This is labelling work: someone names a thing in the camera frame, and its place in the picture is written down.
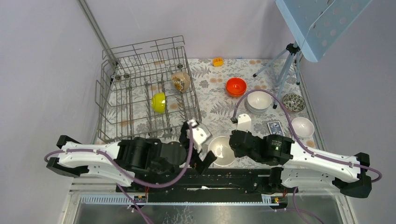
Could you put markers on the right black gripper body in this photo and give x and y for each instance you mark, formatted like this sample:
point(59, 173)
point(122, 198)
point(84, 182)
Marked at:
point(255, 156)

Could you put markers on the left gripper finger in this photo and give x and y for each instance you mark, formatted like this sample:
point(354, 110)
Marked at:
point(202, 165)
point(184, 137)

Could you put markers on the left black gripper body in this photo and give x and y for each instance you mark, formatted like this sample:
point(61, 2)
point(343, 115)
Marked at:
point(158, 169)

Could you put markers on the beige ribbed ceramic bowl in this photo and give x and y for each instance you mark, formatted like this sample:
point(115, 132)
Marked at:
point(220, 147)

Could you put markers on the small white ceramic bowl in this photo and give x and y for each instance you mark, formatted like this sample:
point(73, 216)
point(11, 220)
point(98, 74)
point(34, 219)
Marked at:
point(303, 127)

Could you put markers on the yellow-green plastic bowl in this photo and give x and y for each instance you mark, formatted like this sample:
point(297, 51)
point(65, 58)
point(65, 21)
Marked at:
point(158, 102)

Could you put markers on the white ribbed ceramic bowl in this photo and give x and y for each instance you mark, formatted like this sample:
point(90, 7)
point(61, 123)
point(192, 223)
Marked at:
point(259, 100)

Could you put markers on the beige floral ceramic bowl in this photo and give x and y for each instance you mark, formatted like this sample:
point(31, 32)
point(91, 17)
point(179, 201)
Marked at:
point(181, 81)

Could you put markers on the orange plastic bowl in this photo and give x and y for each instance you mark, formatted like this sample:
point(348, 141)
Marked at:
point(236, 85)
point(236, 95)

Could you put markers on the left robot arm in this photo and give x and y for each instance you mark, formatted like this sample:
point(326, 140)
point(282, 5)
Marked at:
point(124, 162)

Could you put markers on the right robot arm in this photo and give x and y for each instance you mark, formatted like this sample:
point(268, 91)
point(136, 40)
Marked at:
point(293, 166)

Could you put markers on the blue playing card box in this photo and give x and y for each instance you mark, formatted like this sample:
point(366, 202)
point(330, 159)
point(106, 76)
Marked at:
point(275, 128)

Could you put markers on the floral tablecloth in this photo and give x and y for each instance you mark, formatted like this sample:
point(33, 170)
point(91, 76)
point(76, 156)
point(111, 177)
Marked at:
point(217, 107)

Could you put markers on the yellow plastic toy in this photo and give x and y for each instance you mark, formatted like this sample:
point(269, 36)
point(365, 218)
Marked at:
point(217, 62)

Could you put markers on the light blue perforated stand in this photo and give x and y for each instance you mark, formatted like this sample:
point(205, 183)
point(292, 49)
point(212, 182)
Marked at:
point(315, 25)

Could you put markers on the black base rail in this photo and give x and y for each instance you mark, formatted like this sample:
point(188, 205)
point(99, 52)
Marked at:
point(217, 185)

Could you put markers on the grey wire dish rack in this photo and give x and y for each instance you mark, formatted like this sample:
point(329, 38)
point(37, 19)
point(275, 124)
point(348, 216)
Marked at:
point(130, 76)

